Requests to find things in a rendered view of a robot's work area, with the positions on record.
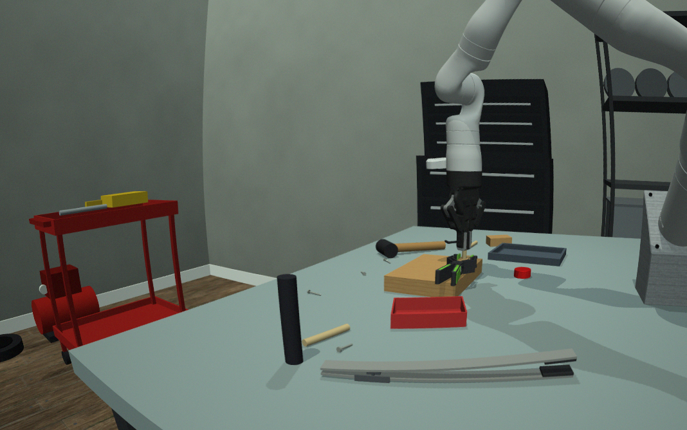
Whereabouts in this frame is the red open tray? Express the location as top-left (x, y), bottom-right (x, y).
top-left (390, 296), bottom-right (467, 329)

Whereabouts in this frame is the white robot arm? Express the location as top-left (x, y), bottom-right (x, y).
top-left (426, 0), bottom-right (687, 247)

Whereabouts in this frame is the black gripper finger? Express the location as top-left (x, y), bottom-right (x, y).
top-left (441, 195), bottom-right (470, 251)
top-left (466, 196), bottom-right (486, 250)

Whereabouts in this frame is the light brown wooden board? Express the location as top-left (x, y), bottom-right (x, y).
top-left (384, 254), bottom-right (482, 297)

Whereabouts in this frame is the black mallet with wooden handle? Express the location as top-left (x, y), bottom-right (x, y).
top-left (376, 239), bottom-right (446, 258)

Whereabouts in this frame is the black cylinder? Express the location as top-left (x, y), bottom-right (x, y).
top-left (277, 274), bottom-right (303, 365)

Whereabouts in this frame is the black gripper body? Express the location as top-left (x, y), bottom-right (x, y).
top-left (446, 171), bottom-right (482, 215)

